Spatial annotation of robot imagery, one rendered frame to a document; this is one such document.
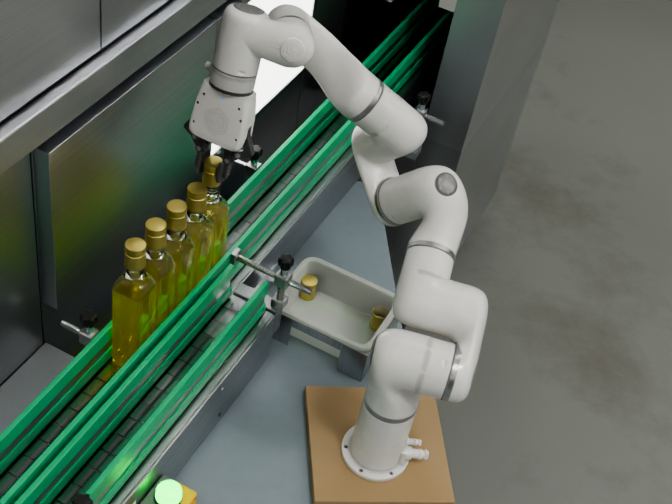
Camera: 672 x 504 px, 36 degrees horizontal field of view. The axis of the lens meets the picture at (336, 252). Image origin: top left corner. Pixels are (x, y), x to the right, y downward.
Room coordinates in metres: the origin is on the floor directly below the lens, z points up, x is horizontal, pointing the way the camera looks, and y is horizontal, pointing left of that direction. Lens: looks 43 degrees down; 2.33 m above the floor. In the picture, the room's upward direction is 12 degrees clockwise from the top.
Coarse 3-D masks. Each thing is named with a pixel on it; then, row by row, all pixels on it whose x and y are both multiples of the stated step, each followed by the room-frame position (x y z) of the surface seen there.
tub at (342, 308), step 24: (312, 264) 1.54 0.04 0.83; (288, 288) 1.46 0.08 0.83; (336, 288) 1.52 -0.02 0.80; (360, 288) 1.51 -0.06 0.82; (288, 312) 1.38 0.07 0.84; (312, 312) 1.46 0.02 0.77; (336, 312) 1.48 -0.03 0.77; (360, 312) 1.49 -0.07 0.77; (336, 336) 1.35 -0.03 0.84; (360, 336) 1.43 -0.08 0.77
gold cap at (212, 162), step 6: (210, 156) 1.39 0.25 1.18; (216, 156) 1.40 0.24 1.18; (204, 162) 1.38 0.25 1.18; (210, 162) 1.38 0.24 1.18; (216, 162) 1.38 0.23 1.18; (204, 168) 1.37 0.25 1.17; (210, 168) 1.37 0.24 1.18; (216, 168) 1.37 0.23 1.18; (204, 174) 1.37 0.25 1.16; (210, 174) 1.37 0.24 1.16; (216, 174) 1.37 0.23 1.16; (204, 180) 1.37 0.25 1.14; (210, 180) 1.37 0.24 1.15; (210, 186) 1.36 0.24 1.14; (216, 186) 1.37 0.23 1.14
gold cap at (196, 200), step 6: (192, 186) 1.33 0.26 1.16; (198, 186) 1.33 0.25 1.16; (204, 186) 1.33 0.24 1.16; (192, 192) 1.31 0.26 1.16; (198, 192) 1.31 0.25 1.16; (204, 192) 1.32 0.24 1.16; (192, 198) 1.31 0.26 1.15; (198, 198) 1.31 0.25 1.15; (204, 198) 1.32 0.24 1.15; (192, 204) 1.31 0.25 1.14; (198, 204) 1.31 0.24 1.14; (204, 204) 1.32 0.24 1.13; (192, 210) 1.31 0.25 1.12; (198, 210) 1.31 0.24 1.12; (204, 210) 1.32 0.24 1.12
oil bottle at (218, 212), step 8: (224, 200) 1.39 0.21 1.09; (208, 208) 1.36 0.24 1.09; (216, 208) 1.36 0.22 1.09; (224, 208) 1.38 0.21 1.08; (208, 216) 1.35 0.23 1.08; (216, 216) 1.36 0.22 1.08; (224, 216) 1.38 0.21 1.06; (216, 224) 1.35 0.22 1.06; (224, 224) 1.38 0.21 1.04; (216, 232) 1.35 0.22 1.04; (224, 232) 1.38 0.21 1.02; (216, 240) 1.36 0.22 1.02; (224, 240) 1.39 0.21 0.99; (216, 248) 1.36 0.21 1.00; (224, 248) 1.39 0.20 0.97; (216, 256) 1.36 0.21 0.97
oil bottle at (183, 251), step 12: (168, 240) 1.26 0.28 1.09; (180, 240) 1.26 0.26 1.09; (192, 240) 1.28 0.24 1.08; (168, 252) 1.25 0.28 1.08; (180, 252) 1.25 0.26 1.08; (192, 252) 1.28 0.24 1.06; (180, 264) 1.24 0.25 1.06; (192, 264) 1.28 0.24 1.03; (180, 276) 1.24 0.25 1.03; (192, 276) 1.28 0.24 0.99; (180, 288) 1.25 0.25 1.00; (180, 300) 1.25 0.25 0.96
